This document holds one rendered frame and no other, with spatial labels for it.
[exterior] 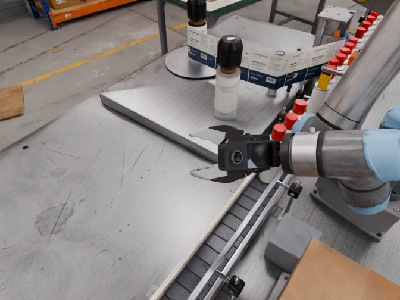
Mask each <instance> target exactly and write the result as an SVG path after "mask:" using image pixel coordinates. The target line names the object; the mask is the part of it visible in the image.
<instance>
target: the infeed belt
mask: <svg viewBox="0 0 400 300"><path fill-rule="evenodd" d="M258 176H259V173H257V174H256V175H255V176H254V178H253V179H252V180H251V181H250V183H249V184H248V185H247V187H246V188H245V189H244V191H243V192H242V193H241V194H240V196H239V197H238V198H237V200H236V201H235V202H234V204H233V205H232V206H231V207H230V209H229V210H228V211H227V212H226V214H225V215H224V217H223V218H222V219H221V220H220V222H219V223H218V224H217V225H216V227H215V228H214V229H213V231H212V232H211V233H210V235H209V236H208V237H207V238H206V240H205V241H204V242H203V244H202V245H201V246H200V247H199V249H198V250H197V251H196V252H195V254H194V255H193V257H192V258H191V259H190V260H189V262H188V263H187V264H186V265H185V267H184V268H183V270H182V271H181V272H180V273H179V275H178V276H177V277H176V278H175V280H174V281H173V282H172V284H171V285H170V286H169V287H168V289H167V290H166V291H165V293H164V294H163V295H162V297H161V298H160V299H159V300H187V299H188V298H189V297H190V295H191V294H192V292H193V291H194V290H195V288H196V287H197V285H198V284H199V282H200V281H201V280H202V278H203V277H204V276H205V274H206V272H207V271H208V270H209V268H210V267H211V266H212V264H213V263H214V261H215V260H216V258H217V257H218V256H219V254H220V253H221V251H222V250H223V249H224V247H225V246H226V245H227V243H228V241H229V240H230V239H231V237H232V236H233V235H234V233H235V231H237V229H238V227H239V226H240V225H241V223H242V222H243V221H244V219H245V217H246V216H247V215H248V213H249V212H250V210H251V209H252V208H253V206H254V205H255V204H256V202H257V200H258V199H259V198H260V196H261V195H262V194H263V192H264V191H265V190H266V188H267V186H268V185H269V184H265V183H263V182H261V181H260V180H259V177H258ZM279 186H280V185H278V184H276V185H275V186H274V188H273V189H272V190H271V192H270V193H269V195H268V197H266V199H265V201H264V202H263V203H262V205H261V206H260V208H259V209H258V211H257V212H256V214H255V215H254V216H253V218H252V220H251V221H250V222H249V224H248V225H247V227H246V228H245V230H244V231H243V232H242V234H241V235H240V237H239V239H238V240H237V241H236V243H235V244H234V245H233V247H232V248H231V250H230V251H229V253H228V254H227V256H226V257H225V259H224V260H223V262H222V263H221V264H220V266H219V267H218V270H219V271H220V272H222V271H223V270H224V268H225V266H226V265H227V263H228V262H229V261H230V259H231V257H232V256H233V254H234V253H235V252H236V250H237V249H238V247H239V246H240V244H241V243H242V241H243V240H244V238H245V237H246V235H247V234H248V232H249V231H250V229H251V228H252V226H253V225H254V224H255V222H256V221H257V219H258V217H259V216H260V215H261V213H262V212H263V210H264V208H265V207H266V206H267V204H268V203H269V201H270V199H271V198H272V197H273V195H274V194H275V193H276V191H277V190H278V188H279ZM217 278H218V277H217V276H216V275H215V274H213V276H212V278H211V279H210V280H209V282H208V283H207V285H206V286H205V287H204V289H203V290H202V292H201V293H200V295H199V296H198V298H197V299H196V300H203V299H204V298H205V296H206V295H207V293H208V292H209V290H210V289H211V287H212V286H213V284H214V283H215V281H216V280H217Z"/></svg>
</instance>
